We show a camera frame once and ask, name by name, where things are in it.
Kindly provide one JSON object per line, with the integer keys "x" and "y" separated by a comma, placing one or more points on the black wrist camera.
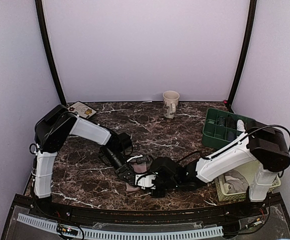
{"x": 164, "y": 166}
{"x": 124, "y": 142}

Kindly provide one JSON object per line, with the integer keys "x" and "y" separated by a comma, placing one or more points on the right black frame post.
{"x": 243, "y": 53}

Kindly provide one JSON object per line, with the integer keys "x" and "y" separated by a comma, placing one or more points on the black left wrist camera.
{"x": 124, "y": 142}

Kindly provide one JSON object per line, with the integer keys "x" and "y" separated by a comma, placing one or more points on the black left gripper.
{"x": 120, "y": 172}

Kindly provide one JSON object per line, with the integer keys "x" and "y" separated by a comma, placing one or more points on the grey cloth in basket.
{"x": 234, "y": 182}

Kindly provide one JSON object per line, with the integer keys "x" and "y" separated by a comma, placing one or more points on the pink cloth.
{"x": 138, "y": 169}

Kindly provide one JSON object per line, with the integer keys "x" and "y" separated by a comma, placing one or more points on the grey slotted cable duct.
{"x": 107, "y": 231}

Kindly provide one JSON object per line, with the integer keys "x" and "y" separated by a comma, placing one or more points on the dark blue rolled item tray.
{"x": 231, "y": 136}

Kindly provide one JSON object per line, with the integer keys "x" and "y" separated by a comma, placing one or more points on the white rolled sock in tray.
{"x": 240, "y": 125}

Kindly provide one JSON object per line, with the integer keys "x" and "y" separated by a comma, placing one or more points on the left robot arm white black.
{"x": 52, "y": 131}

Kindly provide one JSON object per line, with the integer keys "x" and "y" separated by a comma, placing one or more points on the cream ceramic mug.
{"x": 170, "y": 103}

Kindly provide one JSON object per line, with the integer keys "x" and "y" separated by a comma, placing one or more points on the navy striped boxer underwear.
{"x": 221, "y": 121}

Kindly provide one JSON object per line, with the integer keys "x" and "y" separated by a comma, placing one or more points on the dark green divided organizer tray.
{"x": 214, "y": 136}

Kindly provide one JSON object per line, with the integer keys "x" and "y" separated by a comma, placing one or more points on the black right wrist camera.
{"x": 164, "y": 166}

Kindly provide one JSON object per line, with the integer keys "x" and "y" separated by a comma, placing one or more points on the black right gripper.
{"x": 158, "y": 195}

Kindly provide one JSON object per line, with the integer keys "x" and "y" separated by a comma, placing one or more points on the black frame post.
{"x": 243, "y": 53}
{"x": 48, "y": 51}

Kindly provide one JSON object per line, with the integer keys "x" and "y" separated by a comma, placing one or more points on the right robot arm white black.
{"x": 260, "y": 143}

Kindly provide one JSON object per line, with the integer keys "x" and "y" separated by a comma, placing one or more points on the left black frame post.
{"x": 48, "y": 51}

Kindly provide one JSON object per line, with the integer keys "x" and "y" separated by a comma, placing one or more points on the floral square ceramic plate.
{"x": 82, "y": 110}

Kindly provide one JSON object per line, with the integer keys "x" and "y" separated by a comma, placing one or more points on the light green perforated basket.
{"x": 257, "y": 187}

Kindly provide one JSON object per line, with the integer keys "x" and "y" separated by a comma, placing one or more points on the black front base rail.
{"x": 228, "y": 214}

